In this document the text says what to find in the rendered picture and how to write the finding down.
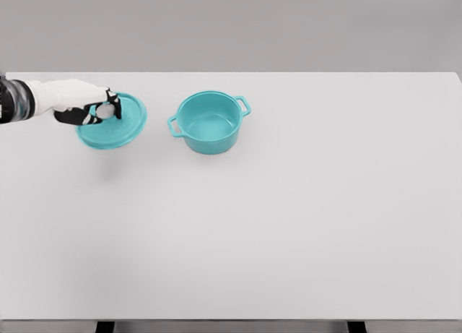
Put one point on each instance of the teal pot lid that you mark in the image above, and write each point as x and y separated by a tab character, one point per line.
124	125

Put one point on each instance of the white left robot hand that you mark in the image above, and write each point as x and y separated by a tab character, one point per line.
77	92

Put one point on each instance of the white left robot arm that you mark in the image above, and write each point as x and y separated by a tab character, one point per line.
25	96

